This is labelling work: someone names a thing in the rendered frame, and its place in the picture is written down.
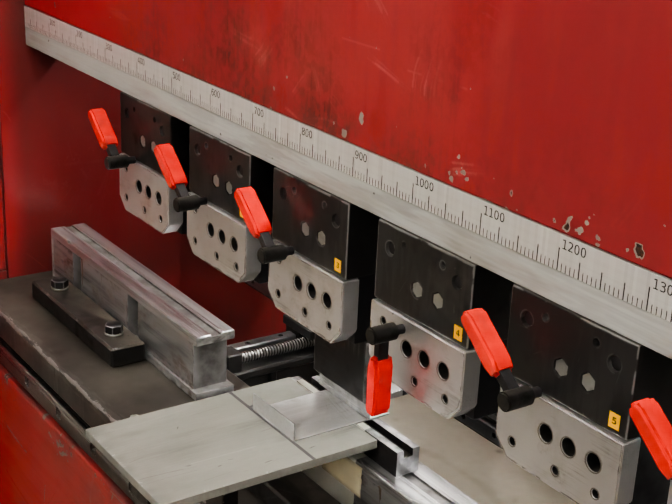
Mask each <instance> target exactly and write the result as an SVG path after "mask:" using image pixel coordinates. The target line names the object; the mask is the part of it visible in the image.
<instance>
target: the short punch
mask: <svg viewBox="0 0 672 504"><path fill-rule="evenodd" d="M369 360H370V354H369V343H368V342H367V341H365V342H361V343H357V344H353V343H352V342H350V341H349V340H344V341H339V342H335V343H329V342H328V341H326V340H325V339H323V338H322V337H320V336H319V335H317V334H316V333H315V344H314V369H315V370H316V371H317V372H319V373H320V376H319V384H320V385H321V386H323V387H324V388H326V389H327V390H328V391H330V392H331V393H333V394H334V395H335V396H337V397H338V398H340V399H341V400H343V401H344V402H345V403H347V404H348V405H350V406H351V407H353V408H354V409H355V410H357V411H358V412H360V413H361V414H362V415H364V416H365V417H367V418H368V419H370V414H368V413H367V411H366V394H367V373H368V364H369Z"/></svg>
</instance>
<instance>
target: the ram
mask: <svg viewBox="0 0 672 504"><path fill-rule="evenodd" d="M24 4H25V6H26V7H29V8H31V9H33V10H36V11H38V12H40V13H43V14H45V15H47V16H50V17H52V18H54V19H57V20H59V21H61V22H64V23H66V24H69V25H71V26H73V27H76V28H78V29H80V30H83V31H85V32H87V33H90V34H92V35H94V36H97V37H99V38H101V39H104V40H106V41H108V42H111V43H113V44H116V45H118V46H120V47H123V48H125V49H127V50H130V51H132V52H134V53H137V54H139V55H141V56H144V57H146V58H148V59H151V60H153V61H155V62H158V63H160V64H163V65H165V66H167V67H170V68H172V69H174V70H177V71H179V72H181V73H184V74H186V75H188V76H191V77H193V78H195V79H198V80H200V81H202V82H205V83H207V84H210V85H212V86H214V87H217V88H219V89H221V90H224V91H226V92H228V93H231V94H233V95H235V96H238V97H240V98H242V99H245V100H247V101H249V102H252V103H254V104H257V105H259V106H261V107H264V108H266V109H268V110H271V111H273V112H275V113H278V114H280V115H282V116H285V117H287V118H289V119H292V120H294V121H296V122H299V123H301V124H304V125H306V126H308V127H311V128H313V129H315V130H318V131H320V132H322V133H325V134H327V135H329V136H332V137H334V138H336V139H339V140H341V141H343V142H346V143H348V144H351V145H353V146H355V147H358V148H360V149H362V150H365V151H367V152H369V153H372V154H374V155H376V156H379V157H381V158H383V159H386V160H388V161H390V162H393V163H395V164H398V165H400V166H402V167H405V168H407V169H409V170H412V171H414V172H416V173H419V174H421V175H423V176H426V177H428V178H430V179H433V180H435V181H437V182H440V183H442V184H445V185H447V186H449V187H452V188H454V189H456V190H459V191H461V192H463V193H466V194H468V195H470V196H473V197H475V198H477V199H480V200H482V201H484V202H487V203H489V204H492V205H494V206H496V207H499V208H501V209H503V210H506V211H508V212H510V213H513V214H515V215H517V216H520V217H522V218H524V219H527V220H529V221H531V222H534V223H536V224H539V225H541V226H543V227H546V228H548V229H550V230H553V231H555V232H557V233H560V234H562V235H564V236H567V237H569V238H571V239H574V240H576V241H578V242H581V243H583V244H586V245H588V246H590V247H593V248H595V249H597V250H600V251H602V252H604V253H607V254H609V255H611V256H614V257H616V258H618V259H621V260H623V261H625V262H628V263H630V264H633V265H635V266H637V267H640V268H642V269H644V270H647V271H649V272H651V273H654V274H656V275H658V276H661V277H663V278H665V279H668V280H670V281H672V0H24ZM25 36H26V45H28V46H30V47H32V48H34V49H36V50H39V51H41V52H43V53H45V54H47V55H49V56H51V57H53V58H55V59H57V60H59V61H61V62H63V63H65V64H67V65H69V66H71V67H73V68H75V69H77V70H80V71H82V72H84V73H86V74H88V75H90V76H92V77H94V78H96V79H98V80H100V81H102V82H104V83H106V84H108V85H110V86H112V87H114V88H116V89H118V90H121V91H123V92H125V93H127V94H129V95H131V96H133V97H135V98H137V99H139V100H141V101H143V102H145V103H147V104H149V105H151V106H153V107H155V108H157V109H159V110H162V111H164V112H166V113H168V114H170V115H172V116H174V117H176V118H178V119H180V120H182V121H184V122H186V123H188V124H190V125H192V126H194V127H196V128H198V129H201V130H203V131H205V132H207V133H209V134H211V135H213V136H215V137H217V138H219V139H221V140H223V141H225V142H227V143H229V144H231V145H233V146H235V147H237V148H239V149H242V150H244V151H246V152H248V153H250V154H252V155H254V156H256V157H258V158H260V159H262V160H264V161H266V162H268V163H270V164H272V165H274V166H276V167H278V168H280V169H283V170H285V171H287V172H289V173H291V174H293V175H295V176H297V177H299V178H301V179H303V180H305V181H307V182H309V183H311V184H313V185H315V186H317V187H319V188H322V189H324V190H326V191H328V192H330V193H332V194H334V195H336V196H338V197H340V198H342V199H344V200H346V201H348V202H350V203H352V204H354V205H356V206H358V207H360V208H363V209H365V210H367V211H369V212H371V213H373V214H375V215H377V216H379V217H381V218H383V219H385V220H387V221H389V222H391V223H393V224H395V225H397V226H399V227H401V228H404V229H406V230H408V231H410V232H412V233H414V234H416V235H418V236H420V237H422V238H424V239H426V240H428V241H430V242H432V243H434V244H436V245H438V246H440V247H442V248H445V249H447V250H449V251H451V252H453V253H455V254H457V255H459V256H461V257H463V258H465V259H467V260H469V261H471V262H473V263H475V264H477V265H479V266H481V267H484V268H486V269H488V270H490V271H492V272H494V273H496V274H498V275H500V276H502V277H504V278H506V279H508V280H510V281H512V282H514V283H516V284H518V285H520V286H522V287H525V288H527V289H529V290H531V291H533V292H535V293H537V294H539V295H541V296H543V297H545V298H547V299H549V300H551V301H553V302H555V303H557V304H559V305H561V306H563V307H566V308H568V309H570V310H572V311H574V312H576V313H578V314H580V315H582V316H584V317H586V318H588V319H590V320H592V321H594V322H596V323H598V324H600V325H602V326H605V327H607V328H609V329H611V330H613V331H615V332H617V333H619V334H621V335H623V336H625V337H627V338H629V339H631V340H633V341H635V342H637V343H639V344H641V345H643V346H646V347H648V348H650V349H652V350H654V351H656V352H658V353H660V354H662V355H664V356H666V357H668V358H670V359H672V322H669V321H667V320H665V319H663V318H661V317H659V316H656V315H654V314H652V313H650V312H648V311H645V310H643V309H641V308H639V307H637V306H635V305H632V304H630V303H628V302H626V301H624V300H621V299H619V298H617V297H615V296H613V295H611V294H608V293H606V292H604V291H602V290H600V289H597V288H595V287H593V286H591V285H589V284H587V283H584V282H582V281H580V280H578V279H576V278H573V277H571V276H569V275H567V274H565V273H563V272H560V271H558V270H556V269H554V268H552V267H549V266H547V265H545V264H543V263H541V262H539V261H536V260H534V259H532V258H530V257H528V256H525V255H523V254H521V253H519V252H517V251H515V250H512V249H510V248H508V247H506V246H504V245H501V244H499V243H497V242H495V241H493V240H491V239H488V238H486V237H484V236H482V235H480V234H477V233H475V232H473V231H471V230H469V229H467V228H464V227H462V226H460V225H458V224H456V223H453V222H451V221H449V220H447V219H445V218H443V217H440V216H438V215H436V214H434V213H432V212H430V211H427V210H425V209H423V208H421V207H419V206H416V205H414V204H412V203H410V202H408V201H406V200H403V199H401V198H399V197H397V196H395V195H392V194H390V193H388V192H386V191H384V190H382V189H379V188H377V187H375V186H373V185H371V184H368V183H366V182H364V181H362V180H360V179H358V178H355V177H353V176H351V175H349V174H347V173H344V172H342V171H340V170H338V169H336V168H334V167H331V166H329V165H327V164H325V163H323V162H320V161H318V160H316V159H314V158H312V157H310V156H307V155H305V154H303V153H301V152H299V151H296V150H294V149H292V148H290V147H288V146H286V145H283V144H281V143H279V142H277V141H275V140H272V139H270V138H268V137H266V136H264V135H262V134H259V133H257V132H255V131H253V130H251V129H248V128H246V127H244V126H242V125H240V124H238V123H235V122H233V121H231V120H229V119H227V118H224V117H222V116H220V115H218V114H216V113H214V112H211V111H209V110H207V109H205V108H203V107H200V106H198V105H196V104H194V103H192V102H190V101H187V100H185V99H183V98H181V97H179V96H176V95H174V94H172V93H170V92H168V91H166V90H163V89H161V88H159V87H157V86H155V85H152V84H150V83H148V82H146V81H144V80H142V79H139V78H137V77H135V76H133V75H131V74H128V73H126V72H124V71H122V70H120V69H118V68H115V67H113V66H111V65H109V64H107V63H104V62H102V61H100V60H98V59H96V58H94V57H91V56H89V55H87V54H85V53H83V52H80V51H78V50H76V49H74V48H72V47H70V46H67V45H65V44H63V43H61V42H59V41H56V40H54V39H52V38H50V37H48V36H46V35H43V34H41V33H39V32H37V31H35V30H32V29H30V28H28V27H26V26H25Z"/></svg>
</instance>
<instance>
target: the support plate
mask: <svg viewBox="0 0 672 504"><path fill-rule="evenodd" d="M232 393H234V394H235V395H236V396H237V397H239V398H240V399H241V400H242V401H244V402H245V403H246V404H247V405H249V406H251V405H253V393H256V394H257V395H258V396H260V397H261V398H262V399H263V400H265V401H266V402H267V403H269V404H274V403H278V402H281V401H285V400H289V399H293V398H296V397H300V396H304V395H308V394H311V392H310V391H308V390H307V389H305V388H304V387H303V386H301V385H300V384H298V383H297V382H296V381H294V380H293V379H292V378H290V377H288V378H284V379H280V380H276V381H272V382H268V383H264V384H260V385H256V386H252V387H248V388H245V389H241V390H237V391H233V392H232ZM86 438H87V439H88V440H89V441H90V442H91V443H92V444H93V445H94V446H95V447H96V448H97V449H98V450H99V451H100V452H101V453H102V454H103V455H104V456H105V457H106V458H107V459H108V460H109V461H110V462H111V463H112V464H113V465H114V466H115V467H116V468H117V469H118V470H119V471H120V472H121V474H122V475H123V476H124V477H125V478H126V479H127V480H128V481H129V482H130V483H131V484H132V485H133V486H134V487H135V488H136V489H137V490H138V491H139V492H140V493H141V494H142V495H143V496H144V497H145V498H146V499H147V500H148V501H149V502H150V503H151V504H195V503H198V502H201V501H205V500H208V499H211V498H215V497H218V496H221V495H224V494H228V493H231V492H234V491H237V490H241V489H244V488H247V487H251V486H254V485H257V484H260V483H264V482H267V481H270V480H273V479H277V478H280V477H283V476H287V475H290V474H293V473H296V472H300V471H303V470H306V469H309V468H313V467H316V466H319V465H323V464H326V463H329V462H332V461H336V460H339V459H342V458H345V457H349V456H352V455H355V454H359V453H362V452H365V451H368V450H372V449H375V448H377V440H376V439H375V438H373V437H372V436H371V435H369V434H368V433H366V432H365V431H364V430H362V429H361V428H359V427H358V426H357V425H351V426H348V427H344V428H341V429H337V430H334V431H331V432H327V433H324V434H320V435H317V436H313V437H310V438H306V439H303V440H299V441H296V443H297V444H298V445H299V446H301V447H302V448H303V449H304V450H306V451H307V452H308V453H309V454H311V455H312V456H313V457H315V458H316V459H314V460H313V459H311V458H310V457H309V456H308V455H306V454H305V453H304V452H302V451H301V450H300V449H299V448H297V447H296V446H295V445H294V444H292V443H291V442H290V441H289V440H287V439H286V438H285V437H284V436H282V435H281V434H280V433H279V432H277V431H276V430H275V429H274V428H272V427H271V426H270V425H269V424H267V423H266V422H265V421H263V420H262V419H261V418H260V417H258V416H257V415H256V414H255V413H253V412H252V411H251V410H250V409H248V408H247V407H246V406H245V405H243V404H242V403H241V402H240V401H238V400H237V399H236V398H235V397H233V396H232V395H231V394H229V393H225V394H221V395H217V396H213V397H209V398H205V399H202V400H198V401H194V402H190V403H186V404H182V405H178V406H174V407H170V408H166V409H162V410H159V411H155V412H151V413H147V414H143V415H139V416H135V417H131V418H127V419H123V420H119V421H115V422H112V423H108V424H104V425H100V426H96V427H92V428H88V429H86Z"/></svg>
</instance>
